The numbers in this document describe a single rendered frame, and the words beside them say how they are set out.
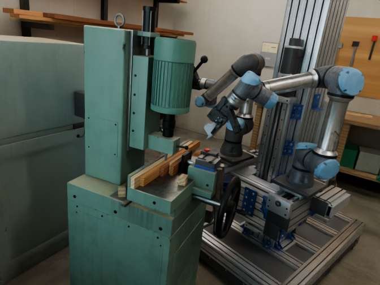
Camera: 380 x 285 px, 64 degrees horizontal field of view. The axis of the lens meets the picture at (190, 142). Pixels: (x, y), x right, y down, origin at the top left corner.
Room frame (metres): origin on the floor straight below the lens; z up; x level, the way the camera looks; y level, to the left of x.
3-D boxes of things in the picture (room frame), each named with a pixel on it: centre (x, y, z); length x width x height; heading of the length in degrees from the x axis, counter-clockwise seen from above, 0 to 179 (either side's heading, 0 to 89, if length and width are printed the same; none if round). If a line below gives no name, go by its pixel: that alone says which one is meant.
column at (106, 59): (1.45, 0.38, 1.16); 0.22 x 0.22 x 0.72; 68
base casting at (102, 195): (1.39, 0.22, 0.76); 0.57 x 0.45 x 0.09; 68
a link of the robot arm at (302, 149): (1.54, -0.63, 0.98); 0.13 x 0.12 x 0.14; 15
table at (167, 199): (1.35, -0.01, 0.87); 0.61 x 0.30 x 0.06; 158
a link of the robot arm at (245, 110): (2.02, -0.35, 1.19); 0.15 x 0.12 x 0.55; 150
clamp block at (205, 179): (1.31, -0.09, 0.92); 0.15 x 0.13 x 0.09; 158
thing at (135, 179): (1.40, 0.10, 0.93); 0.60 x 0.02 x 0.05; 158
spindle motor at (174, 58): (1.34, 0.11, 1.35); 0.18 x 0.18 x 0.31
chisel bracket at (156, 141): (1.35, 0.12, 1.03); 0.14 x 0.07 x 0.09; 68
